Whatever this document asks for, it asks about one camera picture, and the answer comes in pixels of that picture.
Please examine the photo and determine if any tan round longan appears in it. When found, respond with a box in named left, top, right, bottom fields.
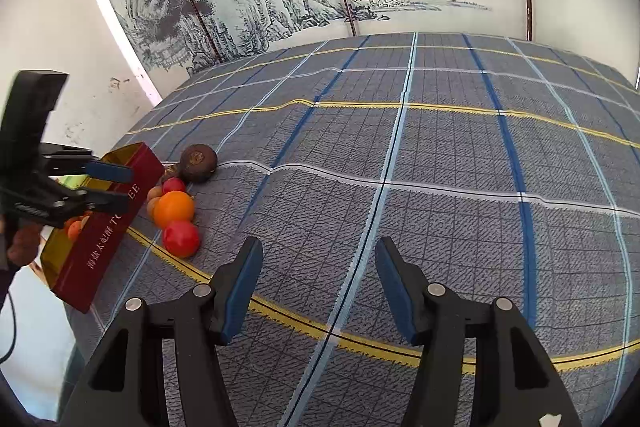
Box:
left=146, top=197, right=160, bottom=219

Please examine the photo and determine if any person left hand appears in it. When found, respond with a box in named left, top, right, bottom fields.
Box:
left=6, top=222, right=43, bottom=271

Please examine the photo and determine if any grey plaid tablecloth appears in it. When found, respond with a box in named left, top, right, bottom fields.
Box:
left=67, top=32, right=639, bottom=426

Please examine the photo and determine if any gold metal tin tray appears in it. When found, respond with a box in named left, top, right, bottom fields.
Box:
left=40, top=142, right=164, bottom=313

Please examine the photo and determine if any dark brown avocado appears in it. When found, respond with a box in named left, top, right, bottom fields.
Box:
left=179, top=144, right=218, bottom=184

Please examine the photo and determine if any small red tomato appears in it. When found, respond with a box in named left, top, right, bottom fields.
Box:
left=163, top=221, right=201, bottom=259

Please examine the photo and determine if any dark brown mangosteen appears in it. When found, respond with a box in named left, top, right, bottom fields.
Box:
left=160, top=162, right=180, bottom=184

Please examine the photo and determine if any tan brown longan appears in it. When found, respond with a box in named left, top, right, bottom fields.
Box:
left=146, top=185, right=163, bottom=200

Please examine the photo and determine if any orange round fruit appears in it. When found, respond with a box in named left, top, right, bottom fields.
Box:
left=153, top=191, right=195, bottom=230

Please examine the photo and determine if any orange tangerine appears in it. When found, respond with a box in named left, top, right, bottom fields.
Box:
left=66, top=220, right=82, bottom=243

